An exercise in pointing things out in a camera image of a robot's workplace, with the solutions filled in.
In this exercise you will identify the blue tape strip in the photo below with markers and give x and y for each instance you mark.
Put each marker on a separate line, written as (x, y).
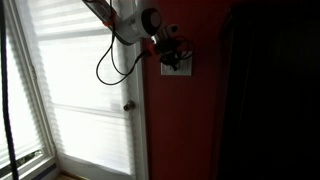
(45, 171)

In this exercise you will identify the silver door knob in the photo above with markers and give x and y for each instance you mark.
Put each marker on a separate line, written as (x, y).
(129, 106)

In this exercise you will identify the white pleated door shade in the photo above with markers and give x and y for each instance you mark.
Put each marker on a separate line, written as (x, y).
(83, 133)

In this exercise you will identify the side window with blinds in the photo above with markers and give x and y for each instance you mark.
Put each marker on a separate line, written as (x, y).
(23, 126)

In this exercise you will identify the white door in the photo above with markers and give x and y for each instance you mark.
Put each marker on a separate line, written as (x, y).
(138, 133)

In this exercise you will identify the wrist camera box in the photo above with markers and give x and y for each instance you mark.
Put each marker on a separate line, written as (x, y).
(173, 28)

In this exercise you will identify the dark wooden door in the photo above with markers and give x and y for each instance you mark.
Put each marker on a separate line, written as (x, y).
(273, 100)

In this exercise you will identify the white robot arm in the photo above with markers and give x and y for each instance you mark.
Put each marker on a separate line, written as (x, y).
(133, 25)

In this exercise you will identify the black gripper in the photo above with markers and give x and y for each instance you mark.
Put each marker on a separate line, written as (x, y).
(168, 46)

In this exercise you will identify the white light switch plate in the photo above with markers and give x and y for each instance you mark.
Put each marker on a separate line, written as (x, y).
(185, 70)

